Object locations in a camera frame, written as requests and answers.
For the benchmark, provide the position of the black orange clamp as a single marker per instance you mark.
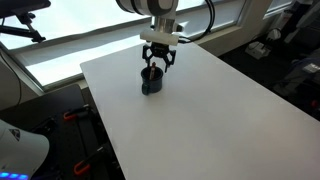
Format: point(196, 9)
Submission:
point(88, 160)
point(76, 113)

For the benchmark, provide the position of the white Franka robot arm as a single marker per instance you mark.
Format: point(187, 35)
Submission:
point(150, 6)

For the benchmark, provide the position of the white power strip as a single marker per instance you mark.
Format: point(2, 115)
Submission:
point(258, 50)

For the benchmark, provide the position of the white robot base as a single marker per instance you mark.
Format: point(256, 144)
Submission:
point(20, 150)

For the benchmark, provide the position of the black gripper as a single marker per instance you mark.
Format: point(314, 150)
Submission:
point(159, 50)

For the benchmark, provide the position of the red and white marker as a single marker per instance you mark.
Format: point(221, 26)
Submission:
point(152, 70)

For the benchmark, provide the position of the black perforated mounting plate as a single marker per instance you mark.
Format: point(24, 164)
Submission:
point(66, 146)

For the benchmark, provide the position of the grey blue bag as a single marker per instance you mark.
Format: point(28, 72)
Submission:
point(300, 71)

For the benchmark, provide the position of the black equipment stand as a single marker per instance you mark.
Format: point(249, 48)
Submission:
point(300, 20)

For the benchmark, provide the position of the dark green mug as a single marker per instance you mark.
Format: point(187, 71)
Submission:
point(153, 86)

